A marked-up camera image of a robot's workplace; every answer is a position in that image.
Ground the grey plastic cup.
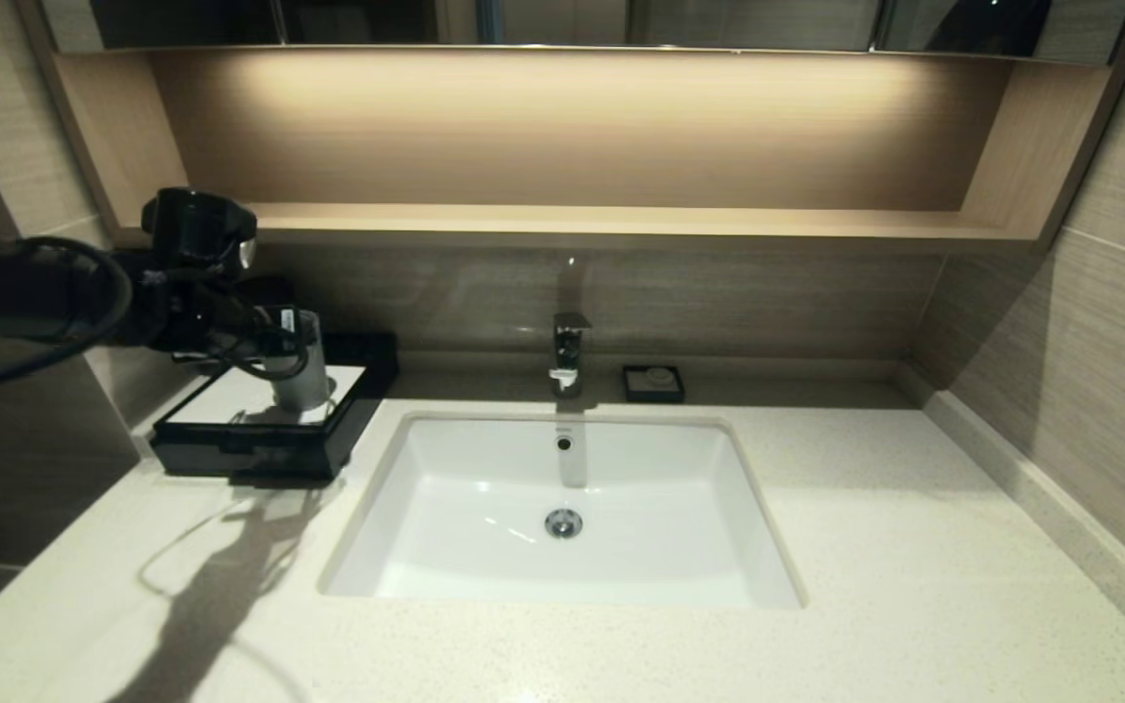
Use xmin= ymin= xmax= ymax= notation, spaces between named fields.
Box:
xmin=265 ymin=308 xmax=335 ymax=412

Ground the black drawer box white top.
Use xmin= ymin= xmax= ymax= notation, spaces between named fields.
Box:
xmin=150 ymin=332 xmax=402 ymax=481

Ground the chrome faucet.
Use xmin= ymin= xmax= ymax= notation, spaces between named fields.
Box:
xmin=550 ymin=312 xmax=595 ymax=399

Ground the white ceramic sink basin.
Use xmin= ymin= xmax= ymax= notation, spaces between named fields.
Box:
xmin=318 ymin=412 xmax=806 ymax=608

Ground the black soap dish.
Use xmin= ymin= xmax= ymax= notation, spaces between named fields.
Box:
xmin=622 ymin=365 xmax=686 ymax=405

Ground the mirror cabinet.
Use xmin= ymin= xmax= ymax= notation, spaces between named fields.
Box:
xmin=45 ymin=0 xmax=1125 ymax=69

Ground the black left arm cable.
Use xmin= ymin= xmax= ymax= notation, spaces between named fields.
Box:
xmin=0 ymin=237 xmax=136 ymax=397

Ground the wooden wall shelf niche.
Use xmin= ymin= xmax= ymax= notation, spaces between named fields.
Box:
xmin=23 ymin=49 xmax=1125 ymax=257

